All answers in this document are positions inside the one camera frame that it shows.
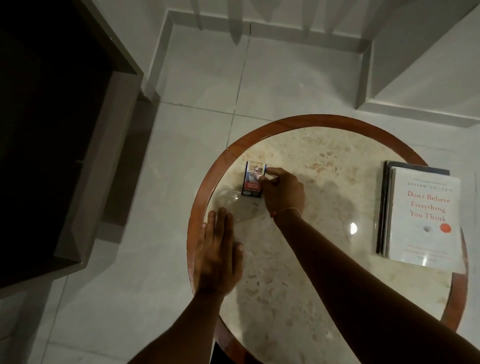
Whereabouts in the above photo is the person's left hand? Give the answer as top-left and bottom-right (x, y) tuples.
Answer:
(193, 207), (245, 297)

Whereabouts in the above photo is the person's right hand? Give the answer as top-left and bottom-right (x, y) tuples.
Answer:
(258, 167), (307, 220)

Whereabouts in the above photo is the small printed cigarette pack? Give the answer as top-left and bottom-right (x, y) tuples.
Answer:
(241, 161), (268, 199)

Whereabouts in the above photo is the person's left forearm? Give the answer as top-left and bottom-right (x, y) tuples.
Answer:
(127, 289), (226, 364)

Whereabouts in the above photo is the person's right forearm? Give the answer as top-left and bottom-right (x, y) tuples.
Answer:
(273, 208), (480, 364)

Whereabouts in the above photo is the clear glass ashtray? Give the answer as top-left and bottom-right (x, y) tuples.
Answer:
(207, 185), (260, 226)

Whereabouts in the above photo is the round wood-rimmed marble table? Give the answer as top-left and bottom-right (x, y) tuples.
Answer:
(186, 114), (469, 364)

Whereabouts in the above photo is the dark hardcover book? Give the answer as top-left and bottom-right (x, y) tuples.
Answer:
(376, 160), (451, 256)

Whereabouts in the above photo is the white paperback book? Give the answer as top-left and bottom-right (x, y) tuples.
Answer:
(385, 166), (466, 275)

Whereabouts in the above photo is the dark wooden cabinet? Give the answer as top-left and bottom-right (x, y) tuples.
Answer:
(0, 0), (144, 301)

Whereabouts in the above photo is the thin thread bracelet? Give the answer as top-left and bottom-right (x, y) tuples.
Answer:
(270, 207), (303, 219)

